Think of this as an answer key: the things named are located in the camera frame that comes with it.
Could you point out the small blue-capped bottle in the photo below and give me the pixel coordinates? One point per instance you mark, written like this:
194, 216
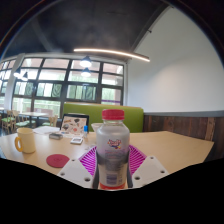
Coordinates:
85, 131

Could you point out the flat round red coaster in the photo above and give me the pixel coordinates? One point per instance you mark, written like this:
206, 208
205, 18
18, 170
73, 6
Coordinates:
57, 160

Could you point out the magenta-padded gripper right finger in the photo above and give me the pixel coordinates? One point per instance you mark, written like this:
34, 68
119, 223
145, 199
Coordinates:
150, 168

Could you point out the green upholstered bench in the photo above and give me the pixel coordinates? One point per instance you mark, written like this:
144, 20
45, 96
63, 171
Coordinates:
133, 118

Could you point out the long curved ceiling light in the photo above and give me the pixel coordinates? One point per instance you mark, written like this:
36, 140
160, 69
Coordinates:
110, 52

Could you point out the wooden dining table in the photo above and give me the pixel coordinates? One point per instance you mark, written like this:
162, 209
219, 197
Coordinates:
33, 114

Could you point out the dark phone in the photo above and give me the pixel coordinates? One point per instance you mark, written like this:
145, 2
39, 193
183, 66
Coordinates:
55, 136

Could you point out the white paper sheets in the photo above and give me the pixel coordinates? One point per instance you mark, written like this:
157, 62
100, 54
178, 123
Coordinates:
45, 130

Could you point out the black laptop with stickers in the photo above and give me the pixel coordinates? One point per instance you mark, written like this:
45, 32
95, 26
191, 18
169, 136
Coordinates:
74, 125

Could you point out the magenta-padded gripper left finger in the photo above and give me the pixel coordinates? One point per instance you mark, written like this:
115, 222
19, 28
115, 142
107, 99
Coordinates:
75, 170

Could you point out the red-capped clear drink bottle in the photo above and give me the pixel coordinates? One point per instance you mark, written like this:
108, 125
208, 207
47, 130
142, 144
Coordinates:
112, 150

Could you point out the group of wooden chairs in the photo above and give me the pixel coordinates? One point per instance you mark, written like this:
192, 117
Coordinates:
10, 120

